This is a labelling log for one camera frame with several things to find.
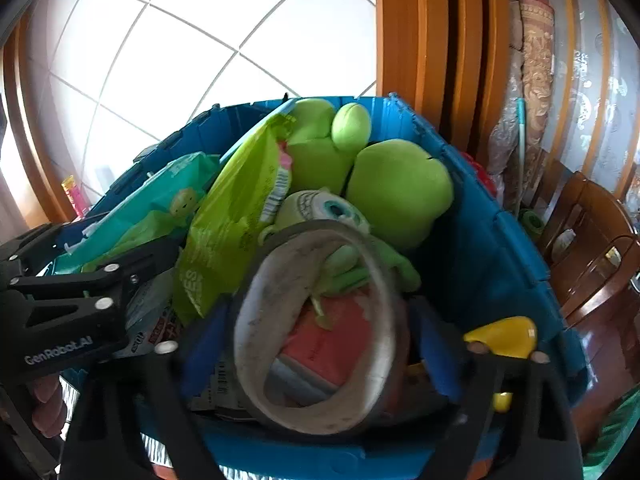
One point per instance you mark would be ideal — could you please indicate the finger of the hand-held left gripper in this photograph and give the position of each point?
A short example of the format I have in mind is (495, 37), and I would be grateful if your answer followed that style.
(115, 270)
(30, 250)

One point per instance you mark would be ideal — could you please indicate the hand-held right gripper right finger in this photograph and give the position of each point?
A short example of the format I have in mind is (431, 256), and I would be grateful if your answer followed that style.
(440, 360)

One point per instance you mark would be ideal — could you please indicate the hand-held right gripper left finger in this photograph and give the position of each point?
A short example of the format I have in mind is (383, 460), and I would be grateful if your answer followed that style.
(200, 365)

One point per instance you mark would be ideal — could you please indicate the teal wet wipes pack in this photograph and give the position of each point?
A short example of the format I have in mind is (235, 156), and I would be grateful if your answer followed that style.
(150, 220)

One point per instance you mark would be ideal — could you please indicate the pink and white tissue packet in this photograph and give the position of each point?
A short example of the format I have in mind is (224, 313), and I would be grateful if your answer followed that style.
(340, 345)

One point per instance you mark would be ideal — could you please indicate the grey tape roll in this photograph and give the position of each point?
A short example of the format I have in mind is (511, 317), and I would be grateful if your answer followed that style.
(260, 280)

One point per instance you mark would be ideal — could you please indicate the green pink wet wipes pack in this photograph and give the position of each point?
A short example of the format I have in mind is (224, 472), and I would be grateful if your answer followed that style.
(225, 220)

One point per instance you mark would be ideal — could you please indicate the person's left hand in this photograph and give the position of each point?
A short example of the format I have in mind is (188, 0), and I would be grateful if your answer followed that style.
(47, 405)

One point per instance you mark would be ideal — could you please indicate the silver printed packet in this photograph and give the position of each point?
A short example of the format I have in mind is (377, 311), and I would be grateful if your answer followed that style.
(150, 320)

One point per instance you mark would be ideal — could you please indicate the yellow plastic toy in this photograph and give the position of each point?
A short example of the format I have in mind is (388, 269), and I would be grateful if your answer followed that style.
(500, 335)

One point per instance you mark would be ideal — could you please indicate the pink and yellow bottle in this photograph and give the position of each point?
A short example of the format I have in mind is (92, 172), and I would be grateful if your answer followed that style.
(74, 196)

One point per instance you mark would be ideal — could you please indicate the striped grey tablecloth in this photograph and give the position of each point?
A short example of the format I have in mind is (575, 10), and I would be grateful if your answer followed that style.
(155, 452)

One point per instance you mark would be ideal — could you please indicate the green frog plush toy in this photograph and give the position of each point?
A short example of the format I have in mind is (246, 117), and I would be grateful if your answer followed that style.
(400, 185)

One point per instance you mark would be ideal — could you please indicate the green one-eyed monster plush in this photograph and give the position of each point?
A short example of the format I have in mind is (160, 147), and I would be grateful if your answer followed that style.
(300, 210)

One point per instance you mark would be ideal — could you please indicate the red plastic item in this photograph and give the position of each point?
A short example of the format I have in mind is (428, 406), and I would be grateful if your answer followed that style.
(480, 172)

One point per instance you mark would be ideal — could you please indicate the wooden chair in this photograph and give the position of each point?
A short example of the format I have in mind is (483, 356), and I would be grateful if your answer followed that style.
(590, 240)

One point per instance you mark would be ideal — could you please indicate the rolled patterned carpet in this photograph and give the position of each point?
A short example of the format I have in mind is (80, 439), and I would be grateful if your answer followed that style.
(535, 85)

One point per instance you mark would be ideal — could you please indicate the patterned grey curtain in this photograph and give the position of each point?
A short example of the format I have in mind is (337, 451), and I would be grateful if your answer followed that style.
(595, 75)

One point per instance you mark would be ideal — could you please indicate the wooden door frame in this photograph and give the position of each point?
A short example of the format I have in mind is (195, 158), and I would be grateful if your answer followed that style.
(30, 125)
(440, 50)

